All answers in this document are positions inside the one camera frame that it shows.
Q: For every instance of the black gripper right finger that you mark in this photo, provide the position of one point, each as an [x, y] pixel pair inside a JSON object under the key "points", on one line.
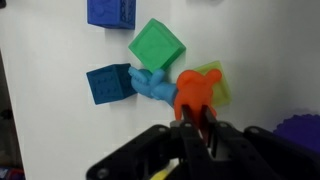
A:
{"points": [[240, 153]]}

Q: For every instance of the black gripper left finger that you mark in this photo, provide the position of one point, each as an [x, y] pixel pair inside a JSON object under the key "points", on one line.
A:
{"points": [[190, 143]]}

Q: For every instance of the lime green building block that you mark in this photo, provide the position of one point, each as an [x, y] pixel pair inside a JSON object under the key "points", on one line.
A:
{"points": [[222, 94]]}

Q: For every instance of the light blue toy figure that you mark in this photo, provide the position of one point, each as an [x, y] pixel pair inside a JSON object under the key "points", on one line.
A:
{"points": [[153, 87]]}

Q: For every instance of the navy blue building block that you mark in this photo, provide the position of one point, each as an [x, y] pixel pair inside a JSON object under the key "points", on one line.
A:
{"points": [[108, 83]]}

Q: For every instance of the royal blue building block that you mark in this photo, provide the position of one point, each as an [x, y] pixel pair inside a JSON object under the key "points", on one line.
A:
{"points": [[111, 13]]}

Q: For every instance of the purple spiky ball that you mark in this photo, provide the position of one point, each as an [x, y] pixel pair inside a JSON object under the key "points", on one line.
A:
{"points": [[300, 131]]}

